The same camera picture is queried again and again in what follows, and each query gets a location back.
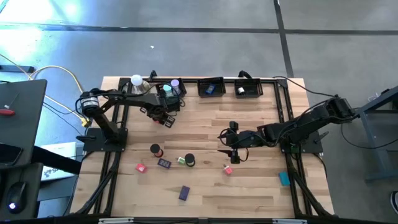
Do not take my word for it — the blue thermometer with LCD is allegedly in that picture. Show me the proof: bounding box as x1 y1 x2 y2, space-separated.
157 157 172 170

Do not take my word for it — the black slotted plastic basket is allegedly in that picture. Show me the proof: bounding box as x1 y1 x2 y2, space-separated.
233 77 264 100
155 77 188 104
197 77 227 99

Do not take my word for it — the dark grey desk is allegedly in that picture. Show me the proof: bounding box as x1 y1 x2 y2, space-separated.
0 78 48 170

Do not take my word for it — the black floor bar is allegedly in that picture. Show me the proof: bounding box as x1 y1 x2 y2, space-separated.
0 64 35 74

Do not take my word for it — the yellow network cable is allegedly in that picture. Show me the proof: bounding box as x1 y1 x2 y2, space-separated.
0 53 93 128

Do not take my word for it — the white printed box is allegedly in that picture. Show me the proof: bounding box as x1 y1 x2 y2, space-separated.
39 141 78 182

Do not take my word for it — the grey-blue metal cart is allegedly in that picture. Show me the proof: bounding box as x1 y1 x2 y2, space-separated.
356 85 398 183

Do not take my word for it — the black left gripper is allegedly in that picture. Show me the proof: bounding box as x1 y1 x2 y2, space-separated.
139 99 181 129

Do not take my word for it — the black desk support bar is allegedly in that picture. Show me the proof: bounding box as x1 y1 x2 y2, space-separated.
30 145 83 175

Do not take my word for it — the teal rectangular digital thermometer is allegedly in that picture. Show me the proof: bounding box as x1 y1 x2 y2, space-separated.
278 170 291 187

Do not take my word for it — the black computer mouse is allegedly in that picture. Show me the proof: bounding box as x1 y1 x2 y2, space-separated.
5 180 27 215

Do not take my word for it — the red sand black-capped hourglass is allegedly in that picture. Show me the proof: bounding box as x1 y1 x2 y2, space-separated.
149 143 164 158

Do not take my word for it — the white globe brass lamp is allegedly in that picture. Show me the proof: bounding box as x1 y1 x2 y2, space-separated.
129 73 151 96

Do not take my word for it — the indigo rectangular plastic case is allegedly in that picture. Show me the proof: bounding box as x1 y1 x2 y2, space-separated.
178 185 191 202

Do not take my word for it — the green sand black-capped hourglass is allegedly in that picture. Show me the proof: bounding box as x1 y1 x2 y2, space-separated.
183 152 197 168

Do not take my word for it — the black phone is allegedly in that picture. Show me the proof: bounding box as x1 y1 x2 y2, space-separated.
0 142 24 166

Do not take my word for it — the red-handled screwdriver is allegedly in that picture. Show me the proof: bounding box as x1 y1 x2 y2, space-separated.
0 93 20 117

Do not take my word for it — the teal sand hourglass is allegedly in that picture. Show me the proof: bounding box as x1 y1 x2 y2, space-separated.
162 83 174 98

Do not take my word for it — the black desk surface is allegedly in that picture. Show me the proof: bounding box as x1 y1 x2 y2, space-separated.
0 161 44 220

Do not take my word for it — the silver metal bracket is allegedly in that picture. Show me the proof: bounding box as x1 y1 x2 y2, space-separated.
98 217 135 224
272 218 309 224

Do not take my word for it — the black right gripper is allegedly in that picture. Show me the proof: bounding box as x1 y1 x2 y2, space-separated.
217 121 267 165

